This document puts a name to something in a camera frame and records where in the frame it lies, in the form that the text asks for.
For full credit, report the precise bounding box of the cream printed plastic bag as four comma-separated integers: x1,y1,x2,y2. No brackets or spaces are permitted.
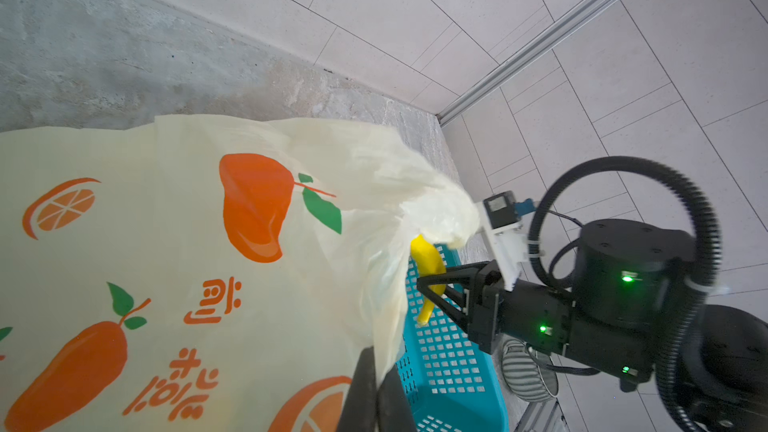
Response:
1,115,480,431

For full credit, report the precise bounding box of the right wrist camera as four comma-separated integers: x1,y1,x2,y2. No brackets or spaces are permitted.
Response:
476,191,536,292

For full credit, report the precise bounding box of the yellow banana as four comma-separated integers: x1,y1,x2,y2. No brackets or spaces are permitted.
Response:
410,235,446,326

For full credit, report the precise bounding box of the teal plastic basket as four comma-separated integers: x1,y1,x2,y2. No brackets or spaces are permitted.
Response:
397,245,510,431

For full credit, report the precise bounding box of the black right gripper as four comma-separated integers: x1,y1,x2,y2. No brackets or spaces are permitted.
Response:
416,260,653,381

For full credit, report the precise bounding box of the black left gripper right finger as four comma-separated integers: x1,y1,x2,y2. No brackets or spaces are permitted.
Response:
376,365,417,432

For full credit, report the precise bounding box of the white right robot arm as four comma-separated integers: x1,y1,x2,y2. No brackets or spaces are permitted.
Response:
416,156,767,431

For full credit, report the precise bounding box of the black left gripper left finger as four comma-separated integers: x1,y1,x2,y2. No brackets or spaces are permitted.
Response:
336,347,378,432

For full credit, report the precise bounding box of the aluminium corner post right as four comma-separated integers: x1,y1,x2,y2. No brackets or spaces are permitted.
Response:
437,0,619,126

